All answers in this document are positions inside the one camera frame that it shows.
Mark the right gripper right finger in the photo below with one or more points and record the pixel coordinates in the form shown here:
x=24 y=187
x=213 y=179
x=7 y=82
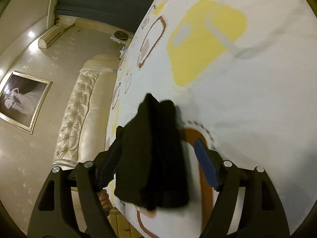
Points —
x=210 y=163

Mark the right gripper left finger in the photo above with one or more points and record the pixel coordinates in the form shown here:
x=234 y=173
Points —
x=104 y=165

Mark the black pants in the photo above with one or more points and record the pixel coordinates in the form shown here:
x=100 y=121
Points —
x=152 y=170

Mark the person's left hand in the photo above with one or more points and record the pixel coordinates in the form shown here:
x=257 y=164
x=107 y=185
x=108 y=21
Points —
x=104 y=200

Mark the cream tufted leather headboard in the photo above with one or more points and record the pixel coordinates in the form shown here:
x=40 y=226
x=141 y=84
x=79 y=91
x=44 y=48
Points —
x=82 y=134

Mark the framed wedding photo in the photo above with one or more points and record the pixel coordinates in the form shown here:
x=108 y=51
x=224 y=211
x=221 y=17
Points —
x=22 y=96

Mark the white patterned bed sheet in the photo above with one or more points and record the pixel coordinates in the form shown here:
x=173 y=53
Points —
x=242 y=74

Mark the dark teal curtain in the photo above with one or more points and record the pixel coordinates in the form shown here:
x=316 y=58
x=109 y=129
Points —
x=124 y=14

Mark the white wall air conditioner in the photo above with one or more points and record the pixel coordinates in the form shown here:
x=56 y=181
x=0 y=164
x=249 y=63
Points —
x=52 y=34

